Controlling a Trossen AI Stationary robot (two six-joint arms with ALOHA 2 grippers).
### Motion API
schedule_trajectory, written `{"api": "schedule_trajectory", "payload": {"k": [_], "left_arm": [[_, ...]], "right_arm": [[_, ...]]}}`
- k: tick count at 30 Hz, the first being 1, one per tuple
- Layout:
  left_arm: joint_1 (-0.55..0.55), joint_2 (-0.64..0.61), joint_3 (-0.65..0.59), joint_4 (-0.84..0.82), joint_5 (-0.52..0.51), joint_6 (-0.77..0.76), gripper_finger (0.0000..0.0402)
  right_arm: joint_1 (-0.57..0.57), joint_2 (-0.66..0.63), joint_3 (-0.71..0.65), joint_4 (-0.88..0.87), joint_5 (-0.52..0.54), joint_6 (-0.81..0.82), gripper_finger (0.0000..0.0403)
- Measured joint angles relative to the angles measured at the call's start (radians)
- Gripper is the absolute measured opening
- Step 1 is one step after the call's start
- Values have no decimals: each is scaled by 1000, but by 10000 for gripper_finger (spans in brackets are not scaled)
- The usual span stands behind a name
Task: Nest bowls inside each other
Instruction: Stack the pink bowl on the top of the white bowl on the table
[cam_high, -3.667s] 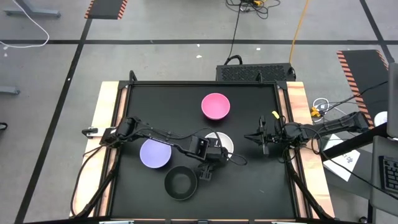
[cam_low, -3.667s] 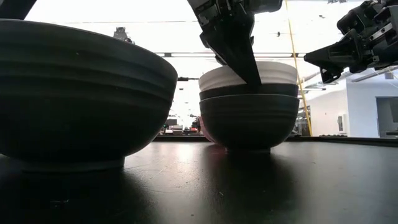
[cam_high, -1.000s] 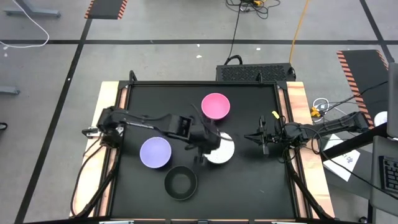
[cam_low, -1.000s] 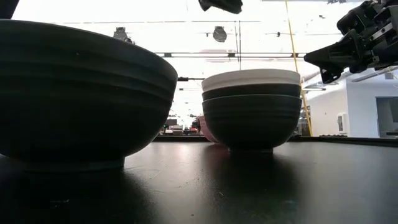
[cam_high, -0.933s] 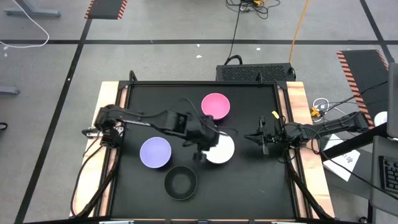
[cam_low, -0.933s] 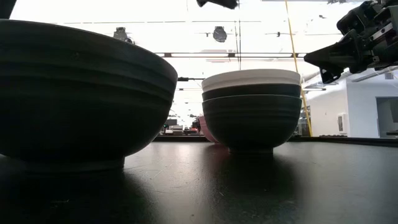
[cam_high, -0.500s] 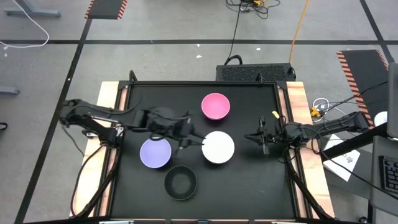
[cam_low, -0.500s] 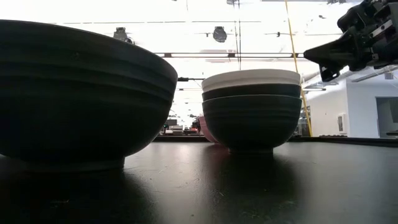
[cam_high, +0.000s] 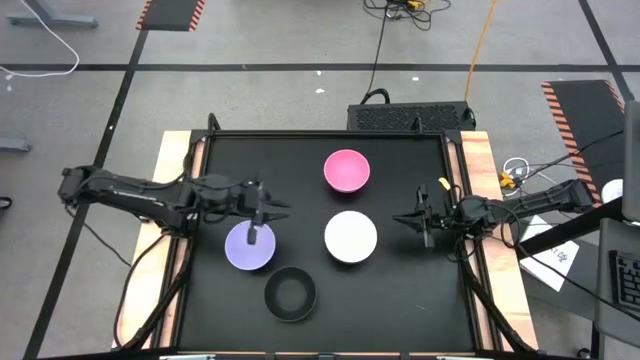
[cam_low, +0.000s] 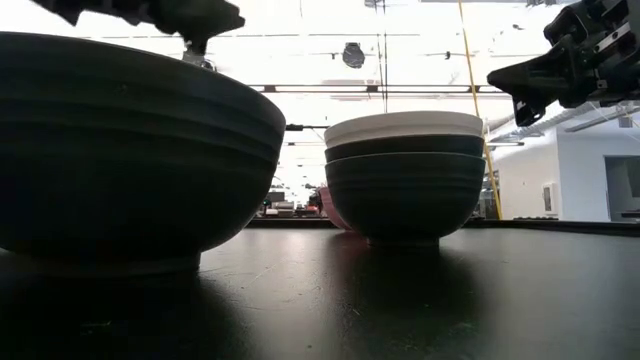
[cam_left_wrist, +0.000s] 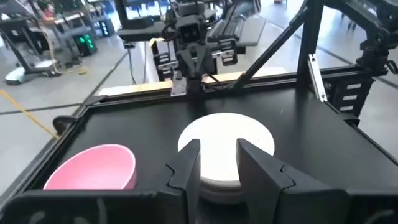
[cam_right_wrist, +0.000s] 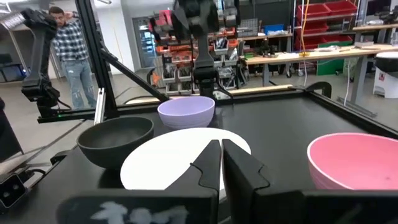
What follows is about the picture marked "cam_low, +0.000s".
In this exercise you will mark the white bowl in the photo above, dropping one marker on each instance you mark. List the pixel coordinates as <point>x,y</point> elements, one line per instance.
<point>402,125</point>

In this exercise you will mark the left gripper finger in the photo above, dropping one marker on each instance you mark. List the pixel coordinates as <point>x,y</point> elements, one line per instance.
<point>200,20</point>

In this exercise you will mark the dark hanging ceiling lamp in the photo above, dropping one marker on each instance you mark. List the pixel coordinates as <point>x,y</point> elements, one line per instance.
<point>353,55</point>
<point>197,61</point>

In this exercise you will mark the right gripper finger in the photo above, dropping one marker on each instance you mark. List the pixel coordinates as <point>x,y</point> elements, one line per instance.
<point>535,82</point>

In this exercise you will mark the white wall box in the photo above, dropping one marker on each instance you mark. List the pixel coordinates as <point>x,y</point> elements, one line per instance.
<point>549,199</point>

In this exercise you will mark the long ceiling light strip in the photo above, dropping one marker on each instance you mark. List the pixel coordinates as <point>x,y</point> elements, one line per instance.
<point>320,88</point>

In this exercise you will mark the pink bowl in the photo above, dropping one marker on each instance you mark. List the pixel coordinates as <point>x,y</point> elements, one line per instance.
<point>331,207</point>

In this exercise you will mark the black bowl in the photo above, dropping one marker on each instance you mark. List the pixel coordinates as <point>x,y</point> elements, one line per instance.
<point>405,200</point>
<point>125,165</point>
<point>402,146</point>

